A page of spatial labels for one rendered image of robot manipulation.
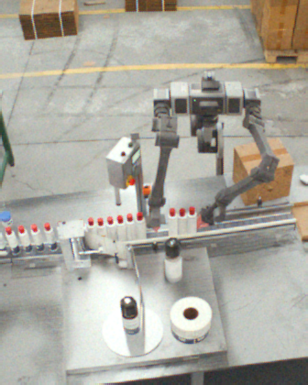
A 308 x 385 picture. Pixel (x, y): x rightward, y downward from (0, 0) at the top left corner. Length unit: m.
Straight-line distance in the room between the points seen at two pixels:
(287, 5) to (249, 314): 3.64
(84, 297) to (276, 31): 3.82
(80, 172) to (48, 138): 0.57
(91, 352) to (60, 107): 3.26
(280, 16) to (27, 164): 2.87
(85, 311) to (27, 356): 0.38
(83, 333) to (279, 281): 1.08
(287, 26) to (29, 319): 4.09
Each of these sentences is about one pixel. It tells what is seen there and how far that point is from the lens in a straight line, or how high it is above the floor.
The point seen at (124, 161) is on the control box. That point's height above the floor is 1.47.
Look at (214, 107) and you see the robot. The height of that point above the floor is 1.48.
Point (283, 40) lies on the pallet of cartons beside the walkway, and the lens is 6.14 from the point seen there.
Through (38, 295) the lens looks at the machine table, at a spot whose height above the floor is 0.83.
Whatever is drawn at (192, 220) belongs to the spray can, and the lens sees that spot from 3.20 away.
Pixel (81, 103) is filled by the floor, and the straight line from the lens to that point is 5.71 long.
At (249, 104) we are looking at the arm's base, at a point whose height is 1.49.
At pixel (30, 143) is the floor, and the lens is 5.37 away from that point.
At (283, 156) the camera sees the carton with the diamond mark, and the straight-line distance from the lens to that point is 3.45.
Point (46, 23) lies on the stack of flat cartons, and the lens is 6.78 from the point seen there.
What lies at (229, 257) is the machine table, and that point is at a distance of 3.29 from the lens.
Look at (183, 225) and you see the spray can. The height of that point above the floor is 0.98.
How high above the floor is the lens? 3.45
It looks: 46 degrees down
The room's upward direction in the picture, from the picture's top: 4 degrees counter-clockwise
